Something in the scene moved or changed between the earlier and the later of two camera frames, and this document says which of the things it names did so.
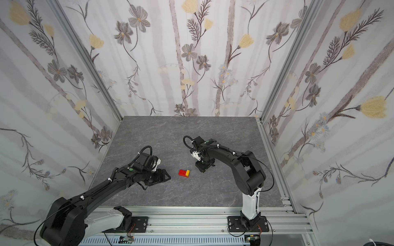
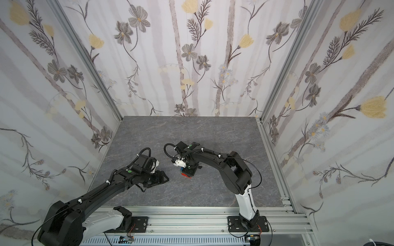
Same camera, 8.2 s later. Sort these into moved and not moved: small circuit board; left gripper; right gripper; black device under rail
Moved: right gripper
Not moved: left gripper; small circuit board; black device under rail
